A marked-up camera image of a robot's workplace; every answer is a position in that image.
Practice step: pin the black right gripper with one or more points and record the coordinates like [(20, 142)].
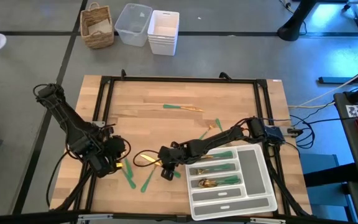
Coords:
[(179, 154)]

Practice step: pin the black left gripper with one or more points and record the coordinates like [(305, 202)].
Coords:
[(99, 165)]

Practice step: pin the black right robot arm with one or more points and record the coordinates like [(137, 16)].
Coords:
[(222, 137)]

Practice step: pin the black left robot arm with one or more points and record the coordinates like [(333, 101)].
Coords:
[(70, 121)]

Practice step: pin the white plastic cutlery tray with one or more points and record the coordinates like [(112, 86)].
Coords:
[(250, 171)]

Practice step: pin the woven wicker basket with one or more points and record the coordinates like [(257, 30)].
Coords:
[(98, 42)]

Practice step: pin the white plastic bin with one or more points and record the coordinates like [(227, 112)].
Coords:
[(163, 46)]

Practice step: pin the cardboard sheet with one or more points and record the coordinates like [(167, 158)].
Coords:
[(99, 27)]

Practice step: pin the clear plastic bin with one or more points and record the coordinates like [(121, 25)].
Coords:
[(132, 25)]

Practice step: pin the black side table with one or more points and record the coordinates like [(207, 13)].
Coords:
[(353, 149)]

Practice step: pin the black stand leg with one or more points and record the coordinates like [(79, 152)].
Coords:
[(294, 28)]

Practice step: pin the black stand foot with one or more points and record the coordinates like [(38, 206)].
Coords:
[(337, 80)]

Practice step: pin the black aluminium table frame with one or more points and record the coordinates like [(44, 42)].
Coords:
[(182, 80)]

